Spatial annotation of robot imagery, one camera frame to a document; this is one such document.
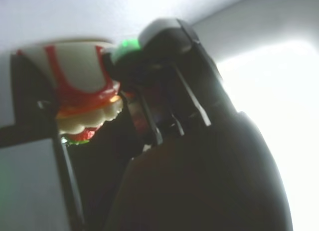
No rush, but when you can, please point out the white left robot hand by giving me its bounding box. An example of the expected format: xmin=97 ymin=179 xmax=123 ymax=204
xmin=0 ymin=17 xmax=295 ymax=231

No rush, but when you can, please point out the toy strawberry cream cake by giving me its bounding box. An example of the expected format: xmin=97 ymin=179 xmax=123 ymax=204
xmin=16 ymin=38 xmax=124 ymax=146

